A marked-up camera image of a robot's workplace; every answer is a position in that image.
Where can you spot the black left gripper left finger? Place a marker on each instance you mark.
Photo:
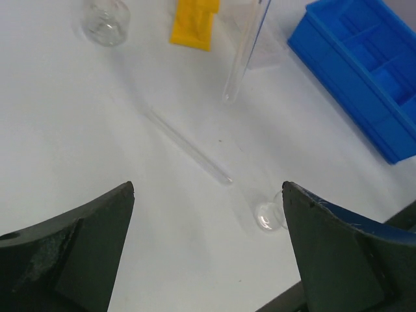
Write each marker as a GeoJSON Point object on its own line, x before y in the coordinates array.
{"type": "Point", "coordinates": [69, 262]}

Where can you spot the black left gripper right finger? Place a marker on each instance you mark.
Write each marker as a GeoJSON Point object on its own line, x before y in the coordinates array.
{"type": "Point", "coordinates": [346, 261]}

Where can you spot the small clear glass beaker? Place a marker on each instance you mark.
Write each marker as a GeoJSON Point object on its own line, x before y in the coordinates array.
{"type": "Point", "coordinates": [269, 214]}

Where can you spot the large clear test tube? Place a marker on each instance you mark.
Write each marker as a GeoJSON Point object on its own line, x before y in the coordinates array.
{"type": "Point", "coordinates": [191, 150]}

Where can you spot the thin clear test tube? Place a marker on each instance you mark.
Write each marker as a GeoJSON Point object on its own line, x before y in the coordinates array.
{"type": "Point", "coordinates": [252, 27]}

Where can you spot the yellow test tube rack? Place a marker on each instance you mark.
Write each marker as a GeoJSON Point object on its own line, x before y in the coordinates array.
{"type": "Point", "coordinates": [193, 23]}

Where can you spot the clear plastic well plate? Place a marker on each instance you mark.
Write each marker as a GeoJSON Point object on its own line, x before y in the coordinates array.
{"type": "Point", "coordinates": [270, 47]}

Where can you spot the blue plastic tray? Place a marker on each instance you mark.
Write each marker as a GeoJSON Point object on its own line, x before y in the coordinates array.
{"type": "Point", "coordinates": [364, 55]}

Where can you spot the glass flask with stopper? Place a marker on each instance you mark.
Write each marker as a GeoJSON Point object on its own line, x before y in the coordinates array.
{"type": "Point", "coordinates": [106, 22]}

